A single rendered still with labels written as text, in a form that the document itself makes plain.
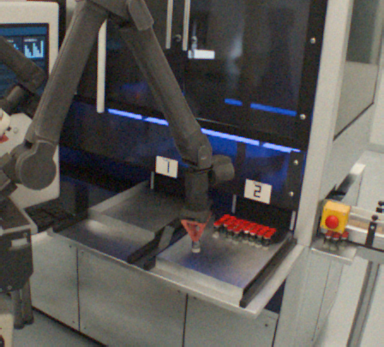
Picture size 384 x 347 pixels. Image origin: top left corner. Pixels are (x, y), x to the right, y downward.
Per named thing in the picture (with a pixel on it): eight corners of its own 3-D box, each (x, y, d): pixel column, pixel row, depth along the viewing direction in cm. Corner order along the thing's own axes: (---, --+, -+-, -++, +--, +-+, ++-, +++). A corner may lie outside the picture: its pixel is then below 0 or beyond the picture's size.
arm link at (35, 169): (78, -26, 95) (96, -31, 87) (130, 2, 103) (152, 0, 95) (2, 172, 95) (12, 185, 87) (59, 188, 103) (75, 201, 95)
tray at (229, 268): (213, 223, 155) (214, 213, 153) (287, 246, 143) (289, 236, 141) (155, 266, 126) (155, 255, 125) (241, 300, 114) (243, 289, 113)
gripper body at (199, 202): (213, 205, 125) (213, 180, 122) (202, 224, 116) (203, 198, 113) (190, 201, 127) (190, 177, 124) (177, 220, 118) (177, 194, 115)
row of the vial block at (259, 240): (217, 231, 149) (219, 218, 147) (269, 248, 140) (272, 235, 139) (214, 234, 147) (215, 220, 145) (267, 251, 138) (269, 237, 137)
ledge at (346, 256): (321, 236, 154) (322, 231, 154) (359, 247, 148) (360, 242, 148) (310, 254, 143) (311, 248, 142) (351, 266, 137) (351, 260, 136)
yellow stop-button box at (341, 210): (325, 218, 144) (329, 198, 142) (347, 224, 141) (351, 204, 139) (319, 228, 138) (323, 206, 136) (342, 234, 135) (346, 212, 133)
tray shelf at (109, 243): (136, 188, 182) (136, 184, 181) (311, 242, 150) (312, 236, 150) (45, 234, 142) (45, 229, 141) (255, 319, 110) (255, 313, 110)
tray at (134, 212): (147, 188, 179) (147, 179, 178) (207, 206, 167) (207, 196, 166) (87, 218, 151) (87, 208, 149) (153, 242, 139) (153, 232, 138)
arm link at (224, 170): (178, 140, 118) (197, 147, 111) (215, 132, 124) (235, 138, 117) (181, 185, 121) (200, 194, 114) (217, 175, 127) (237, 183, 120)
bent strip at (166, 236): (165, 242, 140) (166, 224, 138) (173, 245, 138) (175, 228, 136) (137, 261, 128) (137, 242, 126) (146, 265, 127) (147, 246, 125)
